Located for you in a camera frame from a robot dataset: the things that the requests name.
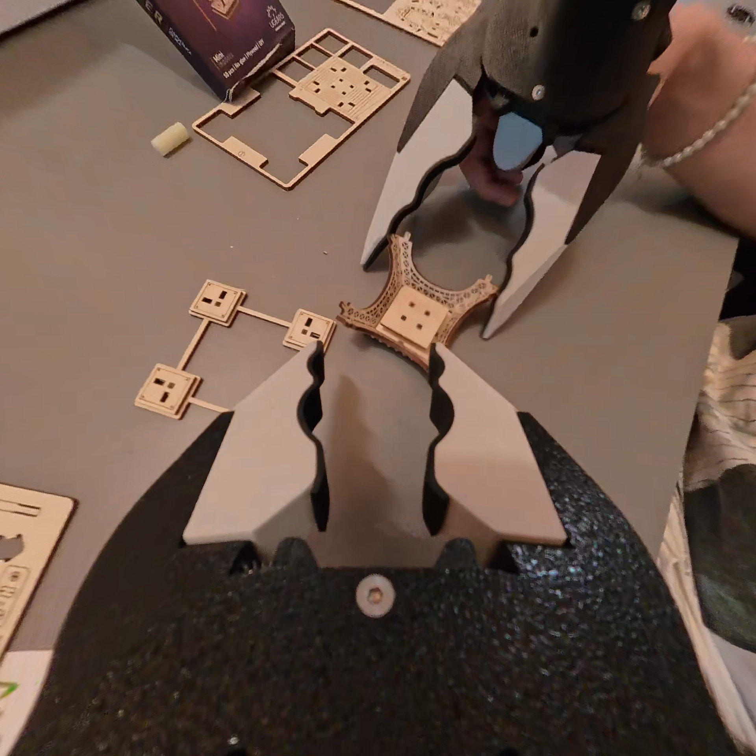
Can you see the person's right hand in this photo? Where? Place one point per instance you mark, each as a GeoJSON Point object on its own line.
{"type": "Point", "coordinates": [709, 65]}

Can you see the wooden tower base model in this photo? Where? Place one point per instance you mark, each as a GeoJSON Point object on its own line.
{"type": "Point", "coordinates": [407, 313]}

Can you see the person's right forearm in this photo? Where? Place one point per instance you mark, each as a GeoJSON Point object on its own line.
{"type": "Point", "coordinates": [720, 183]}

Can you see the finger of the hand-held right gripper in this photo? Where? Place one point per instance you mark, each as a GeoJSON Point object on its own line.
{"type": "Point", "coordinates": [407, 171]}
{"type": "Point", "coordinates": [543, 248]}

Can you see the wooden parts sheet rounded corners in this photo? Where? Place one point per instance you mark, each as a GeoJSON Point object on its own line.
{"type": "Point", "coordinates": [29, 531]}

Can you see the white paper sheet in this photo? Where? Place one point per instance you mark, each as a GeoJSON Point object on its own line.
{"type": "Point", "coordinates": [17, 673]}

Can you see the purple cardboard box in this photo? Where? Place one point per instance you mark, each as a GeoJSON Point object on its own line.
{"type": "Point", "coordinates": [224, 35]}

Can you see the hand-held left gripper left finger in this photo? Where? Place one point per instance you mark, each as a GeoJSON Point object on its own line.
{"type": "Point", "coordinates": [254, 460]}

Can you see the wooden frame with square part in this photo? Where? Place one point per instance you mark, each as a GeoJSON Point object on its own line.
{"type": "Point", "coordinates": [339, 88]}

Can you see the small cream cylinder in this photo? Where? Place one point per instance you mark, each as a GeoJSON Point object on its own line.
{"type": "Point", "coordinates": [170, 139]}

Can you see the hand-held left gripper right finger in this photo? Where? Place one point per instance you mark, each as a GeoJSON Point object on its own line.
{"type": "Point", "coordinates": [490, 466]}

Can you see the wooden frame with square tiles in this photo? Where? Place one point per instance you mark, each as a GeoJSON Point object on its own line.
{"type": "Point", "coordinates": [217, 301]}

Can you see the wooden laser-cut parts sheet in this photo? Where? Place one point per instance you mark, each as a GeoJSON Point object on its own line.
{"type": "Point", "coordinates": [425, 17]}

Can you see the grey desk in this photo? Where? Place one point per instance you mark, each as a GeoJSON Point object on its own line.
{"type": "Point", "coordinates": [118, 236]}

